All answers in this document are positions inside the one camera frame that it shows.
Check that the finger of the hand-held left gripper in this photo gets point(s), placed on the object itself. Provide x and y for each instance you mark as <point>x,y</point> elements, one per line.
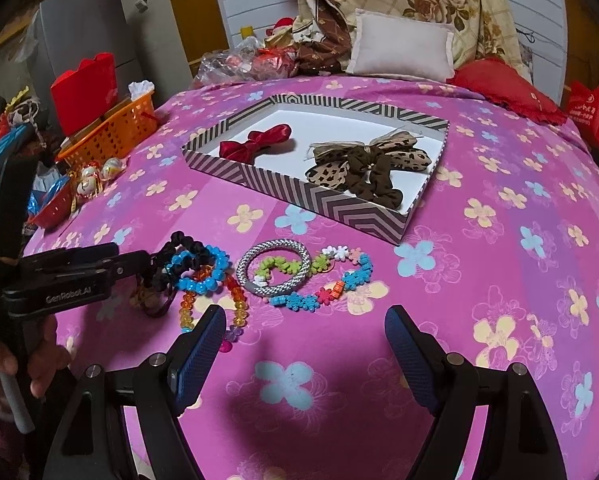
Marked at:
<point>69,256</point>
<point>129,264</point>

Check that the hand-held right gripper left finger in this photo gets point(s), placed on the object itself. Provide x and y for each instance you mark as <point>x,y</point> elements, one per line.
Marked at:
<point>202,350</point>

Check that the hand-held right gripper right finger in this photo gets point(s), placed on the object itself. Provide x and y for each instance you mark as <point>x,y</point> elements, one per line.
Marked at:
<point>409,355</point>

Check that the black scrunchie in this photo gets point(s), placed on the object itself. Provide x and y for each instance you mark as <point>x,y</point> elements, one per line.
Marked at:
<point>179,240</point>

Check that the striped shallow box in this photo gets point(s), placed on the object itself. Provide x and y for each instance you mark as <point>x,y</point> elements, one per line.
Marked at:
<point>354,210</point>

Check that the person's left hand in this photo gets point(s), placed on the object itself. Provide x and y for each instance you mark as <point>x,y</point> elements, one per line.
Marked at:
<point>44,360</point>

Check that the small red basket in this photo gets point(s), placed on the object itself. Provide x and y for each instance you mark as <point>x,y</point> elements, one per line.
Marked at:
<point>49,215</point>

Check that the foil wrapped candy ball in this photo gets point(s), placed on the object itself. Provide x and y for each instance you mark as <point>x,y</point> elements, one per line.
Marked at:
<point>112,166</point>
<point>88,175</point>
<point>83,188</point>

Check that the pink floral bedsheet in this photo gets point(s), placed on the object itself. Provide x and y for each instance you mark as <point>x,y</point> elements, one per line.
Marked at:
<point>479,260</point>

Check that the blue cloth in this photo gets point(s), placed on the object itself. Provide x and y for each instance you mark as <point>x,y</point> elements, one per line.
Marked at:
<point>2,152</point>

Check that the orange plastic basket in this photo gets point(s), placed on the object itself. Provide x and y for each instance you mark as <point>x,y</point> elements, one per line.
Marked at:
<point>114,135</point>

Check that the brown cardboard box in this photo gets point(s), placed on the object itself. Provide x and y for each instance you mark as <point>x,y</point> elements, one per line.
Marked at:
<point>114,111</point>

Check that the red gift box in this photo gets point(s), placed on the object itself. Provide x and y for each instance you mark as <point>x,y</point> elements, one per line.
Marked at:
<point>84,90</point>

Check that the white tissue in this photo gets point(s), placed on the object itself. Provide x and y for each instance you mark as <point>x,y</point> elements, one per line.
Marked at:
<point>140,90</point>

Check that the leopard bow brown scrunchie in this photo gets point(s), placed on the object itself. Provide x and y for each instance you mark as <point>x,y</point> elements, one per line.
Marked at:
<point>369,165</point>

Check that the clear plastic bag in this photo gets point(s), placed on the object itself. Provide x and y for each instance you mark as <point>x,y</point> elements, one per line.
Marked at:
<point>219,65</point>

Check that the grey refrigerator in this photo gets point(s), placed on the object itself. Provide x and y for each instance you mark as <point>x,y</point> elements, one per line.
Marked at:
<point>79,20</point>

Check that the yellow lid plastic bottle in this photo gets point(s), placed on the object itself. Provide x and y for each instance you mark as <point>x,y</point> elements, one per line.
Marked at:
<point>250,37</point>

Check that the red santa toy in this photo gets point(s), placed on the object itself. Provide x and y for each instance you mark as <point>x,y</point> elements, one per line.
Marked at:
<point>282,27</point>

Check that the red frilled cushion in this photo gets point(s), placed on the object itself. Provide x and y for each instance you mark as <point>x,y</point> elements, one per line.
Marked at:
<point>499,87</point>

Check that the brown patterned blanket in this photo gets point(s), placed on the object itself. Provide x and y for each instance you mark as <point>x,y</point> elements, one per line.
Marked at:
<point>324,50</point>

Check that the white pillow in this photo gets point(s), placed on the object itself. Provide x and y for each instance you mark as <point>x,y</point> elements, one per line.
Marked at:
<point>399,50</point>

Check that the red shopping bag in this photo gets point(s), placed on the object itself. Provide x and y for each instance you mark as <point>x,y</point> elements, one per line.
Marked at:
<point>592,110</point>

